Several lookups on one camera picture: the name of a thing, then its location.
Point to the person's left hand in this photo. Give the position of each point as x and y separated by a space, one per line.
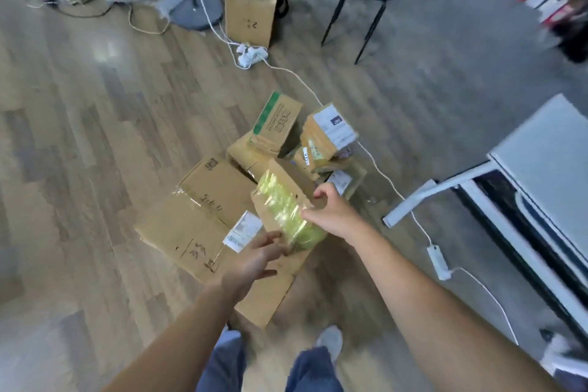
248 270

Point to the person's right hand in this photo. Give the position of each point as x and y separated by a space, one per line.
335 217

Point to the taped parcel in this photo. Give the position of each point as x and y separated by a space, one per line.
280 208

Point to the pile of cardboard boxes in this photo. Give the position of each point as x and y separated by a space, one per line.
197 226

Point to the person's left forearm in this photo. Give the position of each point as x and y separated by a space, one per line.
174 346

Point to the person's right forearm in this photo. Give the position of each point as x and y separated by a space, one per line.
441 323

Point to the person's left leg blue jeans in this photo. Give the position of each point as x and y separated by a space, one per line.
225 366

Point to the person's white right shoe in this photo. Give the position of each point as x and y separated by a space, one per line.
330 341

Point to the black round stool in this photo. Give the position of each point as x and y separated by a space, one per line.
340 6

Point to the white table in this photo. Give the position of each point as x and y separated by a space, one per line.
546 153

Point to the black rubbish bag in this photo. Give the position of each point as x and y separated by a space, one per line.
572 40

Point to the small red white carton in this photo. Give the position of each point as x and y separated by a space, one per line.
558 15

